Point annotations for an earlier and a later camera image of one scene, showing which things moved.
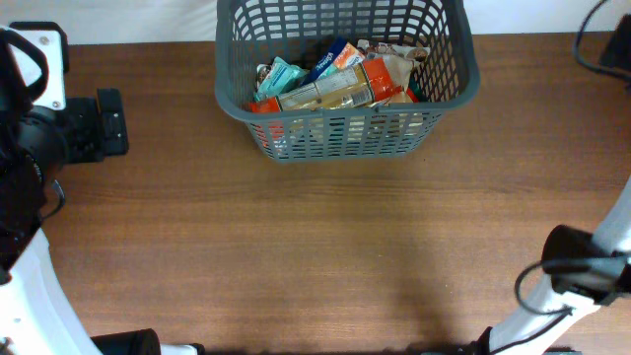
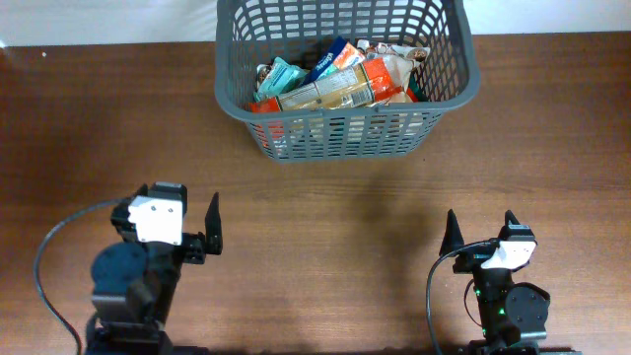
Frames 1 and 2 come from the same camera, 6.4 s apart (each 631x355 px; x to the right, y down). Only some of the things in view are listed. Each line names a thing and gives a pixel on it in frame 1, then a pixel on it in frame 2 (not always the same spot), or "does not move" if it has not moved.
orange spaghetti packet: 369,82 does not move
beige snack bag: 262,70 does not move
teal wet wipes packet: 281,77 does not move
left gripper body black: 84,142 → 191,250
